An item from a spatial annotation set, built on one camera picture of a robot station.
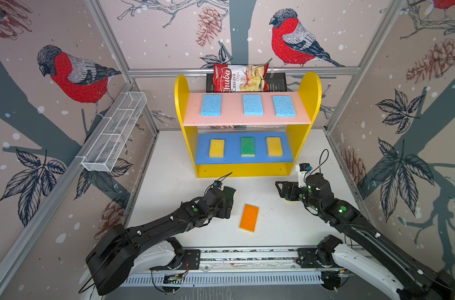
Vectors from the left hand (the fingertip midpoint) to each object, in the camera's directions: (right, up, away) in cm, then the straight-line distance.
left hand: (225, 206), depth 82 cm
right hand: (+24, +11, -6) cm, 27 cm away
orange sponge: (+11, -6, +1) cm, 13 cm away
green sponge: (+11, +27, +10) cm, 31 cm away
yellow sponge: (-4, +26, +9) cm, 28 cm away
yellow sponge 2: (+24, +27, +8) cm, 37 cm away
